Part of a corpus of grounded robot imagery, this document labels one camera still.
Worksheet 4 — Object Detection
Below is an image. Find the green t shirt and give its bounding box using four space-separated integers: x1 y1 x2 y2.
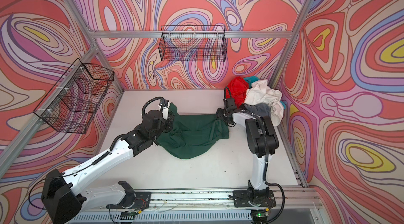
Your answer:
156 103 229 159

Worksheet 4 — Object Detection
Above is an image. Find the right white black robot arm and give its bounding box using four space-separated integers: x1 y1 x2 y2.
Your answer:
216 97 279 207

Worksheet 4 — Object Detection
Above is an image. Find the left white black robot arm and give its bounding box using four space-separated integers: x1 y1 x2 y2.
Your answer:
41 97 175 224

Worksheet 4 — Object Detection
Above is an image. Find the red t shirt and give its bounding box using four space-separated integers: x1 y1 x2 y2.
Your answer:
225 77 249 107

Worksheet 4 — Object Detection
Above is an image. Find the grey t shirt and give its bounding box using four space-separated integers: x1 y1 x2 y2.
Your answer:
243 103 271 117

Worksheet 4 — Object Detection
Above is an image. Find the white t shirt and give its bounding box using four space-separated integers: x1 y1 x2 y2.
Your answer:
244 79 285 127

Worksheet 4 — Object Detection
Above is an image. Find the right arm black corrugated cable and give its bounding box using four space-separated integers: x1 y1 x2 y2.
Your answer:
223 86 286 224

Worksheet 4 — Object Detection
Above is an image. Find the black wire basket back wall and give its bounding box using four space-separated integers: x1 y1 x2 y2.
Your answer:
158 25 228 62

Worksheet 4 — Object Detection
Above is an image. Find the black wire basket wall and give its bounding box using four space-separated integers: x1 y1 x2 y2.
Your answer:
33 59 115 134
158 25 228 62

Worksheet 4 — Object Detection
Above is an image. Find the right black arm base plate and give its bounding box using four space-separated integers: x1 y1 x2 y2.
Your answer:
228 188 277 209

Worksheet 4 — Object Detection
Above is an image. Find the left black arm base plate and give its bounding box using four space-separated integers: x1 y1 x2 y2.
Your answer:
106 191 152 210

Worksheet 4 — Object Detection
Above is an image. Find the aluminium frame back beam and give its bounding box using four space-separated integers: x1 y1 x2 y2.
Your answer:
89 31 292 39

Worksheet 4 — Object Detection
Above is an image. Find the black wire basket left wall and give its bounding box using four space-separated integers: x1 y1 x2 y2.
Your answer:
33 59 115 134

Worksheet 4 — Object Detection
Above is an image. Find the aluminium front rail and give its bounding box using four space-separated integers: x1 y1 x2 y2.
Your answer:
68 188 331 224

